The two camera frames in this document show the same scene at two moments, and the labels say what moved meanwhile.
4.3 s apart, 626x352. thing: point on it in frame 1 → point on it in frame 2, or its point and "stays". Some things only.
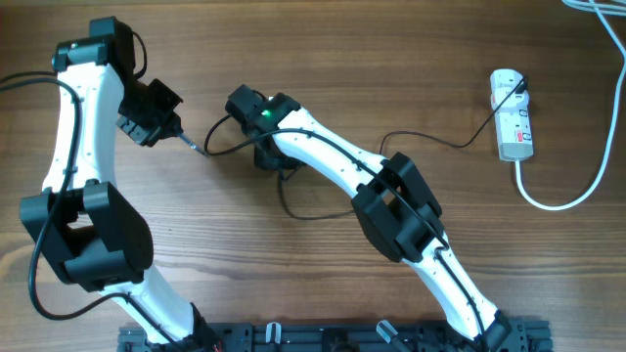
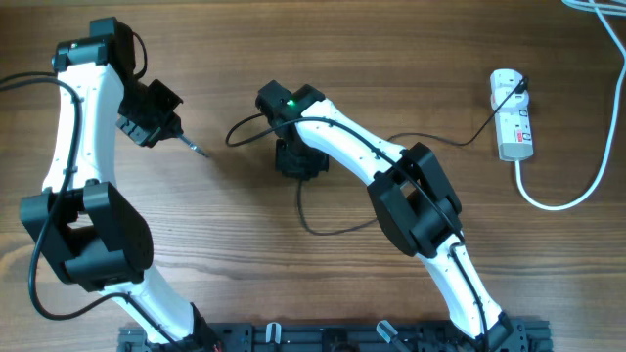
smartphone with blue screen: [192, 145] stays
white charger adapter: [514, 101] stays
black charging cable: [524, 85] → [521, 84]
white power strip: [511, 102] stays
